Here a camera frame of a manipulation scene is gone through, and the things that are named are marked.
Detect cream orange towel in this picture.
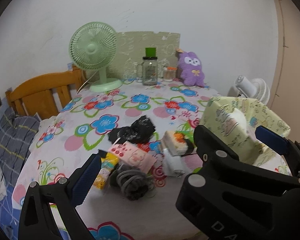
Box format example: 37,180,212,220
159,131,196,156

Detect grey plaid pillow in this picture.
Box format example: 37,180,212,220
0,107,40,187

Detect white sock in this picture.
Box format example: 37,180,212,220
162,148,185,177

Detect glass jar green lid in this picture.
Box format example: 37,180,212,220
137,47,158,86

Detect grey socks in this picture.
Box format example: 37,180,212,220
109,164,155,201

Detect yellow-green patterned fabric bin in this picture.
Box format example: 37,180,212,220
200,96,290,166

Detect small glass orange lid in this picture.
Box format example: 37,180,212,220
162,66,178,82

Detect purple bunny plush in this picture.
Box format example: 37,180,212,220
176,49,205,87

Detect pink bear cloth pack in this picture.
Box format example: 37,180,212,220
108,141,157,173

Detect white standing fan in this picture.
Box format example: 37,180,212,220
227,75,270,105

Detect yellow cartoon tissue pack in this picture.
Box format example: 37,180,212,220
93,150,119,190

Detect green patterned backing board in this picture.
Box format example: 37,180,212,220
107,31,180,79

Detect black sparkly cloth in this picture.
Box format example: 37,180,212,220
108,115,155,144

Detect floral tablecloth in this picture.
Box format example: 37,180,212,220
12,81,218,239

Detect green desk fan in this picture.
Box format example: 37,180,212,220
68,22,122,93

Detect clear glass cup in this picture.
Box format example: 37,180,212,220
123,64,137,81

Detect blue checked bedsheet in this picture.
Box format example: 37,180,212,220
0,162,22,240

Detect beige door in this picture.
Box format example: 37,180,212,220
268,0,300,142

